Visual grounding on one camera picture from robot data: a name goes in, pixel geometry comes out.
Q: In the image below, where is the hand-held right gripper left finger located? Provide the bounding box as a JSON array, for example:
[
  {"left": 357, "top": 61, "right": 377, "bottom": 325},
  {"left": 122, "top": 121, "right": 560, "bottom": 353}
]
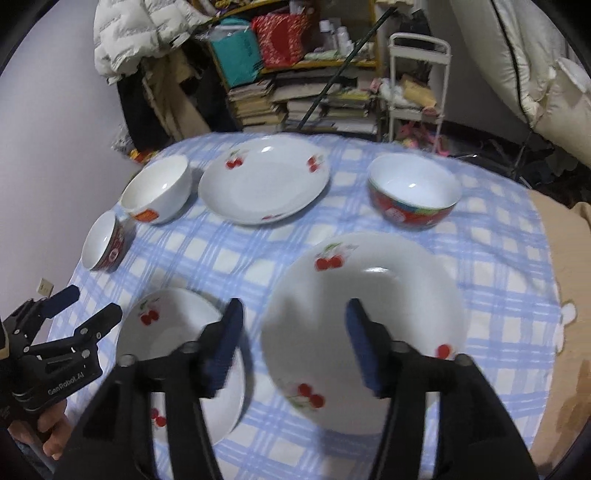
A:
[{"left": 54, "top": 298, "right": 245, "bottom": 480}]

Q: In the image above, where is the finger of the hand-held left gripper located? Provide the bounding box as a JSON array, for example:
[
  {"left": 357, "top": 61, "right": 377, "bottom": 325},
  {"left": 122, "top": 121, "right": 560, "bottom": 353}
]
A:
[
  {"left": 0, "top": 285, "right": 81, "bottom": 348},
  {"left": 25, "top": 302, "right": 123, "bottom": 360}
]

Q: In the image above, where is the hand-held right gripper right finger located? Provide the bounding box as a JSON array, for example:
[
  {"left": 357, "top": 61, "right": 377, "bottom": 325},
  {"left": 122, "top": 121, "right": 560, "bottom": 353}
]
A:
[{"left": 346, "top": 298, "right": 541, "bottom": 480}]

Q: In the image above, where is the small cherry print plate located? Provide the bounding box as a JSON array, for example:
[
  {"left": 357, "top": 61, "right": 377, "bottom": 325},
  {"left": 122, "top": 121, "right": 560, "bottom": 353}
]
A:
[{"left": 115, "top": 287, "right": 246, "bottom": 446}]

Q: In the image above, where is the large cherry print plate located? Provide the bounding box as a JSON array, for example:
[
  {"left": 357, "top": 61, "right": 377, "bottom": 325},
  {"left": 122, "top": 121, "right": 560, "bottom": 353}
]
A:
[
  {"left": 260, "top": 231, "right": 468, "bottom": 437},
  {"left": 198, "top": 135, "right": 331, "bottom": 226}
]

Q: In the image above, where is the small red and white bowl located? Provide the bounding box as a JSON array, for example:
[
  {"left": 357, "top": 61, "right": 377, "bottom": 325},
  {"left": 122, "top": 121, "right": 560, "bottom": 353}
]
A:
[{"left": 81, "top": 211, "right": 136, "bottom": 273}]

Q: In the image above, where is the white bowl with red label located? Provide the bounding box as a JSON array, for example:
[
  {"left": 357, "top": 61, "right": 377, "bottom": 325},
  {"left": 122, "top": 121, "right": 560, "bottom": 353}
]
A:
[{"left": 120, "top": 154, "right": 192, "bottom": 225}]

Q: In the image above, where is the large red and white bowl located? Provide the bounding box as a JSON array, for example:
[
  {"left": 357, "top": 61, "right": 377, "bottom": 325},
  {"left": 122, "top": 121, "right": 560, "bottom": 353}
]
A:
[{"left": 368, "top": 154, "right": 463, "bottom": 232}]

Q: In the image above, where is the person's left hand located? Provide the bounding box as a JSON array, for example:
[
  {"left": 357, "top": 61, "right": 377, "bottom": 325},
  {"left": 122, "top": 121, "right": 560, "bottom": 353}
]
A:
[{"left": 8, "top": 402, "right": 71, "bottom": 462}]

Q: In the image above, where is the blue checked cloth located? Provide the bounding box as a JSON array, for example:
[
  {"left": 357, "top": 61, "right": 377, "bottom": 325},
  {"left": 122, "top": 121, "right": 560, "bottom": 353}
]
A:
[{"left": 46, "top": 131, "right": 566, "bottom": 480}]

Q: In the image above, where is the black hanging garment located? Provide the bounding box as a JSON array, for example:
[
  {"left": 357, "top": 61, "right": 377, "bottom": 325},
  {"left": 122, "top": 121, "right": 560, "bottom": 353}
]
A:
[{"left": 115, "top": 69, "right": 160, "bottom": 153}]

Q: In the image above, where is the brown patterned blanket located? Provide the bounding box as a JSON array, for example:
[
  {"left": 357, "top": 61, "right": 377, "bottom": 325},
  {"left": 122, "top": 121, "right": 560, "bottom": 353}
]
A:
[{"left": 526, "top": 189, "right": 591, "bottom": 467}]

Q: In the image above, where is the beige hanging coat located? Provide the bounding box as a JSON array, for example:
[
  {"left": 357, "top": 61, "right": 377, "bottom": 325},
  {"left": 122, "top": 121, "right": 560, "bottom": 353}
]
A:
[{"left": 143, "top": 46, "right": 213, "bottom": 144}]

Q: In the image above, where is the stack of books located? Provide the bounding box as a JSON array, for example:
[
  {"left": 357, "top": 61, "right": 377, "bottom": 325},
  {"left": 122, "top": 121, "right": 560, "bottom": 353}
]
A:
[{"left": 226, "top": 76, "right": 379, "bottom": 136}]

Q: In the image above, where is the beige parcel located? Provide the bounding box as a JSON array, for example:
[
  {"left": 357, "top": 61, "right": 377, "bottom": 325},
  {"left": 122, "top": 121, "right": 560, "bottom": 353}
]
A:
[{"left": 399, "top": 74, "right": 437, "bottom": 110}]

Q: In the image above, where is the white puffy jacket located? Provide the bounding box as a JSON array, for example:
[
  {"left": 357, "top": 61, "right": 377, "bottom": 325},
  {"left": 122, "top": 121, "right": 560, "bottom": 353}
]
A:
[{"left": 93, "top": 0, "right": 222, "bottom": 85}]

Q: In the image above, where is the green pole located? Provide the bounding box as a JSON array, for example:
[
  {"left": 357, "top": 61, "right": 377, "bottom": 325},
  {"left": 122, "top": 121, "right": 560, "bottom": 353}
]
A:
[{"left": 298, "top": 7, "right": 399, "bottom": 130}]

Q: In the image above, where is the wooden shelf unit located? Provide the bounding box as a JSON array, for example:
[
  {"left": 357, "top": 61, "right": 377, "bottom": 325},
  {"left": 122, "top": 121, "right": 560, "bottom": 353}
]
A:
[{"left": 203, "top": 0, "right": 384, "bottom": 90}]

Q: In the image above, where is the teal bag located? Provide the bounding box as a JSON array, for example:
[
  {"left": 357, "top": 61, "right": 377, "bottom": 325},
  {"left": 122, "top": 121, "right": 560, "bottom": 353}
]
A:
[{"left": 210, "top": 18, "right": 264, "bottom": 88}]

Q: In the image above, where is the white metal cart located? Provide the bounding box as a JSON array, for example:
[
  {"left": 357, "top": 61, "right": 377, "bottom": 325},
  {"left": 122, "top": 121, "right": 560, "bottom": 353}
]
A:
[{"left": 385, "top": 32, "right": 451, "bottom": 145}]

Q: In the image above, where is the group of white bottles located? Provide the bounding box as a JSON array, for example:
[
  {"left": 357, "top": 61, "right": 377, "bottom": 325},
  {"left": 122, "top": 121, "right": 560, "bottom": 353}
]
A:
[{"left": 318, "top": 18, "right": 356, "bottom": 54}]

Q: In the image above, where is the red patterned bag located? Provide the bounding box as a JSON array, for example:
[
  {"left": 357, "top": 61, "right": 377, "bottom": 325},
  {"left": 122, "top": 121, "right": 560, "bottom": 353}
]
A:
[{"left": 252, "top": 13, "right": 311, "bottom": 70}]

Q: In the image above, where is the white duvet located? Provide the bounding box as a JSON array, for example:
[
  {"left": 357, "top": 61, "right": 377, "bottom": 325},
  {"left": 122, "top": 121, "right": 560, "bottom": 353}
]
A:
[{"left": 450, "top": 0, "right": 591, "bottom": 158}]

